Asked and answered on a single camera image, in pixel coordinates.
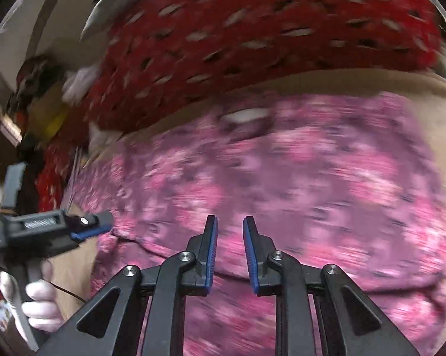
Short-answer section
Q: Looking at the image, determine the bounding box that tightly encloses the purple floral shirt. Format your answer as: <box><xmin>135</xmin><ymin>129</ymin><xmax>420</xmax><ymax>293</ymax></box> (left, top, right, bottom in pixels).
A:
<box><xmin>75</xmin><ymin>93</ymin><xmax>446</xmax><ymax>355</ymax></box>

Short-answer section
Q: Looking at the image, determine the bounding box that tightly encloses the white gloved left hand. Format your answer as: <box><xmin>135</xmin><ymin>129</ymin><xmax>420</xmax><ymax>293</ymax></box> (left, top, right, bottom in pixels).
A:
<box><xmin>0</xmin><ymin>260</ymin><xmax>64</xmax><ymax>341</ymax></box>

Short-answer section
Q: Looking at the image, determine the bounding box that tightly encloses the beige fleece blanket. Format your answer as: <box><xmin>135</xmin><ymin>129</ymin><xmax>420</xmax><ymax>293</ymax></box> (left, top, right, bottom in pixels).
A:
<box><xmin>51</xmin><ymin>69</ymin><xmax>446</xmax><ymax>337</ymax></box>

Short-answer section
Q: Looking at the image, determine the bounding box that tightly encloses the yellow black item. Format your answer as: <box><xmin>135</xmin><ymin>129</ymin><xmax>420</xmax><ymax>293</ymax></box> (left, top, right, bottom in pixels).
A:
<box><xmin>6</xmin><ymin>54</ymin><xmax>69</xmax><ymax>144</ymax></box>

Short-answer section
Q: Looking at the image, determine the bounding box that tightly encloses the red patterned pillow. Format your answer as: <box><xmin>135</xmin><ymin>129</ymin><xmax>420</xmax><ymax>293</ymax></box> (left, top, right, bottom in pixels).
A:
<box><xmin>36</xmin><ymin>0</ymin><xmax>441</xmax><ymax>211</ymax></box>

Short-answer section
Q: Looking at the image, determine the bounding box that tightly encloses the black cable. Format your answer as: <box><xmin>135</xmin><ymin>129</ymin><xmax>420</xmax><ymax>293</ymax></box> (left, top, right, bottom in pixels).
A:
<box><xmin>42</xmin><ymin>279</ymin><xmax>89</xmax><ymax>304</ymax></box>

